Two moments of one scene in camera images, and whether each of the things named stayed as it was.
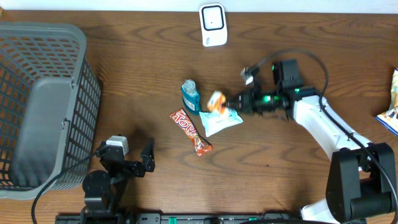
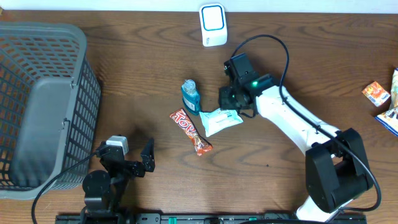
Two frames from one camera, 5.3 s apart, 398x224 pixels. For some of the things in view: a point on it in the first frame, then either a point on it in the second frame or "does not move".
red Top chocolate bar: [201, 145] does not move
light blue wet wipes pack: [215, 121] does not move
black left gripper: [147, 163] does not move
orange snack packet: [216, 103] → [376, 93]
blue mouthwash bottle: [191, 97] does not move
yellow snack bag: [388, 121] → [378, 94]
